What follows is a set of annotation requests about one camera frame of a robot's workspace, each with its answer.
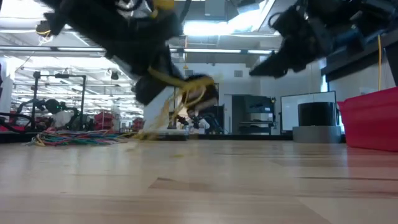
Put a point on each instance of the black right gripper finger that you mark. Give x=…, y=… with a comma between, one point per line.
x=276, y=59
x=270, y=71

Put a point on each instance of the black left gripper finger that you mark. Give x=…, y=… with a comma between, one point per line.
x=168, y=68
x=147, y=90

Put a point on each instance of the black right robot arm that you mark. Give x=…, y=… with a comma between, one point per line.
x=373, y=12

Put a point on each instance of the black equipment rack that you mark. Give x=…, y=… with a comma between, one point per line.
x=264, y=105

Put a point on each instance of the white board panel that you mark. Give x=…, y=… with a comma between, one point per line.
x=289, y=115

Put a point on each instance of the clear plastic bit case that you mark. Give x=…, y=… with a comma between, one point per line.
x=177, y=133

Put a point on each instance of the red storage rack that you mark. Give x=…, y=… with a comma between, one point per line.
x=104, y=119

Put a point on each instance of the grey tape roll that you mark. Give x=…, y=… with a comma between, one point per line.
x=317, y=134

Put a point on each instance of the ceiling-hung black device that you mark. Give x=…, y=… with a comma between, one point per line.
x=42, y=29

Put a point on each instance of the person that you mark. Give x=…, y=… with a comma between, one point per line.
x=62, y=119

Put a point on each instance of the red plastic bin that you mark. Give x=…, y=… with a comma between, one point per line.
x=373, y=121

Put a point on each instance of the black robot workstation frame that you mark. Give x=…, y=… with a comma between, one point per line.
x=214, y=121
x=82, y=102

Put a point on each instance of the black aluminium table frame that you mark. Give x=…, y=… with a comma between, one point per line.
x=242, y=137

